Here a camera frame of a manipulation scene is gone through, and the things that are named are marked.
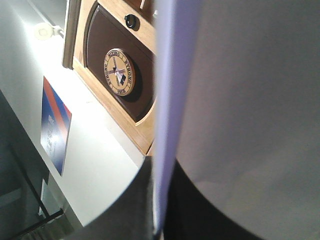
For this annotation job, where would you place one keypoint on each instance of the blue red white card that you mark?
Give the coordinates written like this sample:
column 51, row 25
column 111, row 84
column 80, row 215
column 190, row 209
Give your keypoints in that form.
column 55, row 126

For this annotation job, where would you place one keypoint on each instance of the wooden desk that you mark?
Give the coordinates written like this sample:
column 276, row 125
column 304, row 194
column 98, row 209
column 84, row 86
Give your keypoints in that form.
column 111, row 45

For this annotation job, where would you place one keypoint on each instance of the black drawer ring pull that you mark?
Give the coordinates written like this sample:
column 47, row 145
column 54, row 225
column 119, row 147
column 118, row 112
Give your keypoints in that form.
column 130, row 21

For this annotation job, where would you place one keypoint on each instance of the white paper sheet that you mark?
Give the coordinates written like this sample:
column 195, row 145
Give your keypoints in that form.
column 238, row 107

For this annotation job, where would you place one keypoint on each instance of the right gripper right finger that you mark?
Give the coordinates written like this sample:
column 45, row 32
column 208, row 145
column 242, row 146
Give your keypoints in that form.
column 190, row 216

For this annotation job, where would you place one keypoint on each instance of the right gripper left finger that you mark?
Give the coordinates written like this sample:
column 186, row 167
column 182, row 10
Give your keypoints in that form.
column 130, row 217

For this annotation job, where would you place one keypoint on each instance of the round windmill emblem plaque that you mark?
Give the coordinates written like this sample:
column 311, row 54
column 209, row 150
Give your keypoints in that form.
column 119, row 72

